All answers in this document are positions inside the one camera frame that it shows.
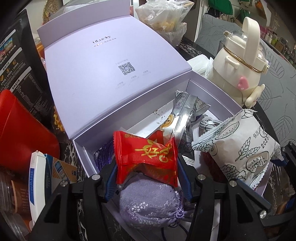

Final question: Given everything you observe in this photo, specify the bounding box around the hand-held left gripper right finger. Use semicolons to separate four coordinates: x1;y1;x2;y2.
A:
177;155;259;241

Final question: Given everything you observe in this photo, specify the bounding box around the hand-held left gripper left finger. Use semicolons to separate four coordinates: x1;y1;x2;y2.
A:
29;162;121;241

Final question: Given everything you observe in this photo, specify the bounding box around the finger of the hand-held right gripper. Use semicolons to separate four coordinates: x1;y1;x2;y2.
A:
281;141;296;167
239;183;296;232

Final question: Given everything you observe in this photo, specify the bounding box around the dark red fuzzy pouch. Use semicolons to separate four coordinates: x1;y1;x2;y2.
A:
200;152;220;179

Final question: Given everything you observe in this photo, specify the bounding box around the purple embroidered sachet pouch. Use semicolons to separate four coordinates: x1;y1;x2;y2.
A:
94;139;192;241

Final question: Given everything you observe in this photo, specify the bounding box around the red snack packet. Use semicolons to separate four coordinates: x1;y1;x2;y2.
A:
113;130;179;188

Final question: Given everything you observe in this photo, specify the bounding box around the white printed snack packet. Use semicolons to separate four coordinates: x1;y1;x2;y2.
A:
191;109;281;190

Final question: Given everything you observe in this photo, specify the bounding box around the white cable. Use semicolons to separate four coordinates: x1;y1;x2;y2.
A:
199;117;222;132

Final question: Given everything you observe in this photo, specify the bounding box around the silver snack packet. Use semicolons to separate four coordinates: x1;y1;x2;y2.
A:
159;90;211;153

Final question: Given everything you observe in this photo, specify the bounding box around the lavender gift box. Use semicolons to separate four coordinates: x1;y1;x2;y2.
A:
37;15;270;241

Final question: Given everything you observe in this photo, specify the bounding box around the grey leaf chair cover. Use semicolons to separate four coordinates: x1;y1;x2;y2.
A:
254;37;296;144
201;14;243;58

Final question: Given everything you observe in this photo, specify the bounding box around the blue white carton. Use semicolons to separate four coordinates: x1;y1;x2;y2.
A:
30;151;78;230

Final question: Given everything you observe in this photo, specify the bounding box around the yellow beaded item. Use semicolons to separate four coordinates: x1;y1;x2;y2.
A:
53;111;65;132

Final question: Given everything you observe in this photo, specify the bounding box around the brown jar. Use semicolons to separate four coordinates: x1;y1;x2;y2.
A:
0;173;33;214

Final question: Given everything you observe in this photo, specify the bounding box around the red canister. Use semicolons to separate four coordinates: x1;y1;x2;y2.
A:
0;90;60;172

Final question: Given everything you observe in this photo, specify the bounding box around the white cartoon water bottle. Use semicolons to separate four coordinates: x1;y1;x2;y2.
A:
207;16;270;108

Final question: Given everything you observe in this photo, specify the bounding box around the row of bottles and jars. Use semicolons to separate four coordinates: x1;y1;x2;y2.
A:
264;30;296;65

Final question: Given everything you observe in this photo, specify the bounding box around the white tissue pack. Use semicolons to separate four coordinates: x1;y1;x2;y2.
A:
187;54;214;77

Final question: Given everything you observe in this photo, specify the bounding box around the black printed bag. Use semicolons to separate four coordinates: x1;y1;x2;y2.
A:
0;9;55;112

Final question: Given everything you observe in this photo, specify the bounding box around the clear plastic bag of snacks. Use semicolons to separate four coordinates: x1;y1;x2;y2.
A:
135;0;193;44

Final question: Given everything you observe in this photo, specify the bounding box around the green tote bag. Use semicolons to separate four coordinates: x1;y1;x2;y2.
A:
209;0;233;15

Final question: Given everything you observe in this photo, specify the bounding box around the woven straw mat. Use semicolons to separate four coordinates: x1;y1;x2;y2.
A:
43;0;63;24

